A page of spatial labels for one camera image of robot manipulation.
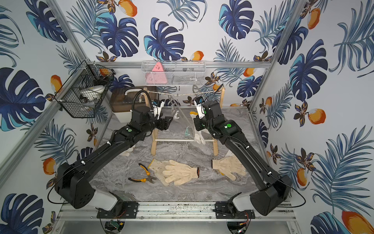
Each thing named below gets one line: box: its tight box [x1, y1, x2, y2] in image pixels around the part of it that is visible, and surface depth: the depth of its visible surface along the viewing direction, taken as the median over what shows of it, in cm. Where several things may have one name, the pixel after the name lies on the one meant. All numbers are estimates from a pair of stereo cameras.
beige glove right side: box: [211, 155, 246, 181], surface depth 90 cm
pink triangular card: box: [145, 61, 168, 85], surface depth 92 cm
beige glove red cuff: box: [162, 159, 201, 186], surface depth 88 cm
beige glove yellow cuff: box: [148, 158, 170, 187], surface depth 90 cm
